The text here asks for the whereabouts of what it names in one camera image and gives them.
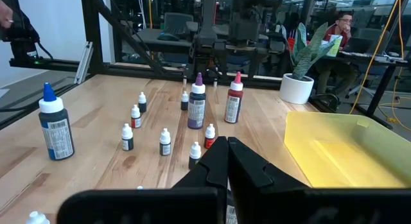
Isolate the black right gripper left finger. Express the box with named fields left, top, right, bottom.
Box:
left=57, top=136, right=229, bottom=224

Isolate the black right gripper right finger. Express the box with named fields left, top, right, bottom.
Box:
left=227, top=136, right=411, bottom=224

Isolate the small black food coloring bottle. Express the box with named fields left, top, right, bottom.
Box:
left=121, top=123, right=134, bottom=151
left=137, top=91, right=148, bottom=114
left=180, top=90, right=189, bottom=111
left=159, top=128, right=171, bottom=157

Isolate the small white bottle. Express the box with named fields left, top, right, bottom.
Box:
left=188, top=141, right=202, bottom=170

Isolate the large red-capped food coloring bottle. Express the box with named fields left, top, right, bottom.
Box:
left=223, top=71, right=244, bottom=125

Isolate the small red food coloring bottle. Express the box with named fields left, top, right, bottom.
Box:
left=130, top=104, right=142, bottom=129

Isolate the small purple food coloring bottle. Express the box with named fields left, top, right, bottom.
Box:
left=25, top=211, right=51, bottom=224

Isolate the large blue-capped food coloring bottle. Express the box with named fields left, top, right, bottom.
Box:
left=38, top=82, right=76, bottom=161

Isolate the yellow translucent plastic bin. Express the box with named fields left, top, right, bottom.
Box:
left=284, top=110, right=411, bottom=189

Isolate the green snake plant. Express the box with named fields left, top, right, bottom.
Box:
left=281, top=21, right=342, bottom=81

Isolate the grey office chair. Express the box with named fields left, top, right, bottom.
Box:
left=163, top=12, right=194, bottom=35

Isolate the dark computer mouse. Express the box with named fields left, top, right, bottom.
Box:
left=157, top=32, right=180, bottom=42

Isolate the white round plant pot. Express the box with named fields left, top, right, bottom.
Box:
left=278, top=73, right=315, bottom=105

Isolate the grey desk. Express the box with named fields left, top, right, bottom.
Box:
left=133, top=27, right=200, bottom=55

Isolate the green paper sheet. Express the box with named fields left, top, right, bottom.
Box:
left=327, top=34, right=343, bottom=57

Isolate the person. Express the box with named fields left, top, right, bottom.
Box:
left=316, top=11, right=357, bottom=96

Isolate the dark laptop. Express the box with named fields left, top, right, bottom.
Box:
left=345, top=37, right=373, bottom=54

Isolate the black office desk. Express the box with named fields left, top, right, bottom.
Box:
left=324, top=50, right=411, bottom=122

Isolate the black device box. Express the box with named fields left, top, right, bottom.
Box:
left=0, top=0, right=55, bottom=66

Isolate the person's hand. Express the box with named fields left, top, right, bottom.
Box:
left=0, top=0, right=14, bottom=29

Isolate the yellow extension cable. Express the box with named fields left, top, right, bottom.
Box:
left=349, top=0, right=411, bottom=132

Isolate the black aluminium table frame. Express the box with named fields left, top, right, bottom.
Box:
left=0, top=0, right=341, bottom=130

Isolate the silver metal bracket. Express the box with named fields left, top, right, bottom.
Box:
left=74, top=40, right=94, bottom=85

